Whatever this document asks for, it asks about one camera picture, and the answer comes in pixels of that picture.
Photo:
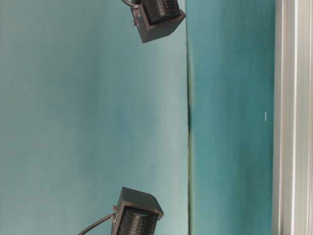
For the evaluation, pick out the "silver aluminium extrusion rail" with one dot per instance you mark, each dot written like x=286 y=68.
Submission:
x=292 y=195

